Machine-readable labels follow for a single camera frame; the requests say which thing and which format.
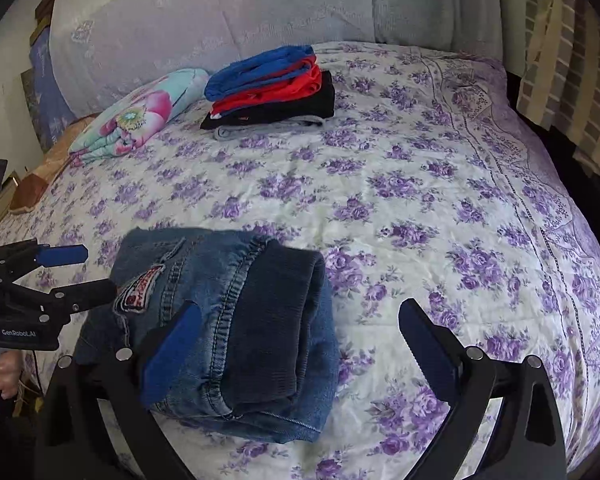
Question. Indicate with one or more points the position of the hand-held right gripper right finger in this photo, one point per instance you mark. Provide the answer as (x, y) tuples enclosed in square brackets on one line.
[(425, 345)]

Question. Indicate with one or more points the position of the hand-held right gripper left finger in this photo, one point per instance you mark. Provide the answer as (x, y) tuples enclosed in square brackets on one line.
[(172, 350)]

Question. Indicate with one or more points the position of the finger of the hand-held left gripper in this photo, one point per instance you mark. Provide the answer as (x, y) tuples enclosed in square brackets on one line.
[(62, 255), (87, 296)]

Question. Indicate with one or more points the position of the blue denim pants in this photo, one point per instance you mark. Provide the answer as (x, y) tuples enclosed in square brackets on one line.
[(260, 320)]

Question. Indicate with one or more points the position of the person's left hand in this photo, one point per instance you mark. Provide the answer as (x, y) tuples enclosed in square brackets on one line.
[(5, 380)]

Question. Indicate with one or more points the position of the brown pillow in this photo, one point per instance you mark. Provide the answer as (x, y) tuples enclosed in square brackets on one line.
[(40, 180)]

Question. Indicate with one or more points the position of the folded teal pink floral blanket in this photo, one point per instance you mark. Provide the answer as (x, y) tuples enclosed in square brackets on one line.
[(135, 115)]

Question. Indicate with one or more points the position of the purple floral bed sheet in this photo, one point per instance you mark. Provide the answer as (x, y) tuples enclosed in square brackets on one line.
[(380, 185)]

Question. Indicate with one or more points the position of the folded grey garment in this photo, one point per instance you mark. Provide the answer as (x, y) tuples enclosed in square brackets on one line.
[(270, 126)]

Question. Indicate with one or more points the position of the folded blue garment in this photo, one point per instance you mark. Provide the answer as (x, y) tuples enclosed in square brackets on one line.
[(255, 70)]

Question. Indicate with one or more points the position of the folded black garment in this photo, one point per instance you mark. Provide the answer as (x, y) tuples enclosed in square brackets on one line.
[(305, 102)]

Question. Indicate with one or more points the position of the folded red garment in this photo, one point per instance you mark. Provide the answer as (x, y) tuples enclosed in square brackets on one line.
[(280, 91)]

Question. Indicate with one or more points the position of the grey white covered headboard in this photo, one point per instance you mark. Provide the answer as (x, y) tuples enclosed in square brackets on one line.
[(230, 5)]

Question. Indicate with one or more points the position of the brick pattern curtain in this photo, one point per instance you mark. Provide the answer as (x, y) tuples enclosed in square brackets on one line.
[(565, 60)]

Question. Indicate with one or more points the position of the blue wall picture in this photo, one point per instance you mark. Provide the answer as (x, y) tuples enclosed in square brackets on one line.
[(45, 100)]

